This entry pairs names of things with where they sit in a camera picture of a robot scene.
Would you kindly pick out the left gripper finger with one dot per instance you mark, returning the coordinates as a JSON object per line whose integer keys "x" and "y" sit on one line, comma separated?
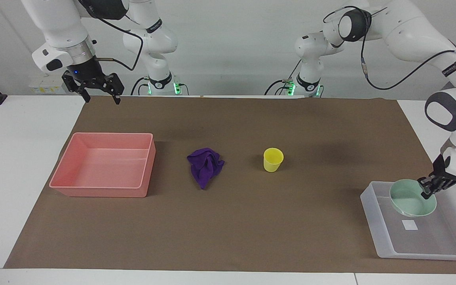
{"x": 449, "y": 183}
{"x": 426, "y": 186}

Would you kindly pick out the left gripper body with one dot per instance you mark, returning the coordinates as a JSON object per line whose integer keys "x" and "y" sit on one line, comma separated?
{"x": 440, "y": 166}

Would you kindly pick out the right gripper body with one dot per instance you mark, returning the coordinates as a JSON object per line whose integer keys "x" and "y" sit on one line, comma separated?
{"x": 86, "y": 70}

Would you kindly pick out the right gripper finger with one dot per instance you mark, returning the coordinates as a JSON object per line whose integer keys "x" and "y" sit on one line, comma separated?
{"x": 116, "y": 88}
{"x": 82, "y": 90}

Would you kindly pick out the pale green bowl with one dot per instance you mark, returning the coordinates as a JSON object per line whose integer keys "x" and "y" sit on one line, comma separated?
{"x": 408, "y": 202}

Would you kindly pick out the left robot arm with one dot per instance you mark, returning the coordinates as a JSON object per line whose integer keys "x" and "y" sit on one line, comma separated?
{"x": 414, "y": 31}

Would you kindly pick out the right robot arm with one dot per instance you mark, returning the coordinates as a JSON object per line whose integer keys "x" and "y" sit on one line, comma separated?
{"x": 63, "y": 27}

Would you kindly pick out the pink plastic box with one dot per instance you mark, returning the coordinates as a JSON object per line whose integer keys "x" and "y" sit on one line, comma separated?
{"x": 109, "y": 166}

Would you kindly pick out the white paper label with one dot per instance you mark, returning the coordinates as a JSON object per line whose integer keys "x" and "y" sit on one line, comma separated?
{"x": 410, "y": 225}

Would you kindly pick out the clear plastic bin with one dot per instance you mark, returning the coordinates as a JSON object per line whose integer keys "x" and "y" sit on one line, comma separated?
{"x": 430, "y": 241}

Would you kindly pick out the purple cloth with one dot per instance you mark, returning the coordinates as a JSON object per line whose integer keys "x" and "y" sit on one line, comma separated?
{"x": 205, "y": 166}

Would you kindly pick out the yellow plastic cup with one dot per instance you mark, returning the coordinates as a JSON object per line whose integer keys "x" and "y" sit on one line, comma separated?
{"x": 272, "y": 161}

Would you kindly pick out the white wall socket box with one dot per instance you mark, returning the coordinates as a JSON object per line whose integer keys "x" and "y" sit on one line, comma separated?
{"x": 46, "y": 85}

